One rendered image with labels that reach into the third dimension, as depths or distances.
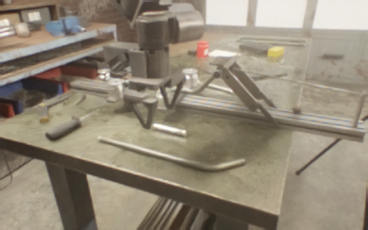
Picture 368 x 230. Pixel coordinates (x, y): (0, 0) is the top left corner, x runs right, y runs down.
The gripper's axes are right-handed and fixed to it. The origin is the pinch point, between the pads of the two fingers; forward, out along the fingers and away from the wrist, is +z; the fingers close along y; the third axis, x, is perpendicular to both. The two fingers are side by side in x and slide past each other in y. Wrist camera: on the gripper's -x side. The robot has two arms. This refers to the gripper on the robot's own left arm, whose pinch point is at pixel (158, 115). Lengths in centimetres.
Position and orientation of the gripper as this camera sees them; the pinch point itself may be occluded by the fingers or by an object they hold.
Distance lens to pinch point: 59.8
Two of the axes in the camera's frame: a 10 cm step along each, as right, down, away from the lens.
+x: 9.0, 1.8, -4.0
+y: -4.4, 4.2, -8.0
